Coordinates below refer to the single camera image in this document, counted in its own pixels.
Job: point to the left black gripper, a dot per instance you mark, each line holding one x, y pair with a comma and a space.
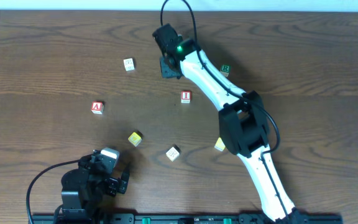
114, 184

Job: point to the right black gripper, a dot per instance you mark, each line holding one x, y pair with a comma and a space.
170, 70

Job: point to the red letter I block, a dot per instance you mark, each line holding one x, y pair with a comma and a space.
186, 97

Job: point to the red letter A block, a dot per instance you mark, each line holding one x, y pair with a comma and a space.
97, 107

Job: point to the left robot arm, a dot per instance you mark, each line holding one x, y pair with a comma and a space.
83, 188

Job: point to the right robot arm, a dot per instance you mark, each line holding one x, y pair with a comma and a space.
243, 120

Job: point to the yellow block left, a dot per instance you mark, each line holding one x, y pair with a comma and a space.
135, 138

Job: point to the yellow block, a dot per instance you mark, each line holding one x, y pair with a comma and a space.
135, 138
219, 145

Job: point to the plain wooden picture block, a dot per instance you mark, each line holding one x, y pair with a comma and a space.
129, 64

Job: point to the wooden block bottom centre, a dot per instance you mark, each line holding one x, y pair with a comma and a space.
173, 153

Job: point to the green letter R block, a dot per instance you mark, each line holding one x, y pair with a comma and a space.
225, 70

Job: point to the yellow block right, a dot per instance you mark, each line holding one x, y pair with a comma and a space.
219, 145

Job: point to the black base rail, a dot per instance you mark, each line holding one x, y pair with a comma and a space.
244, 218

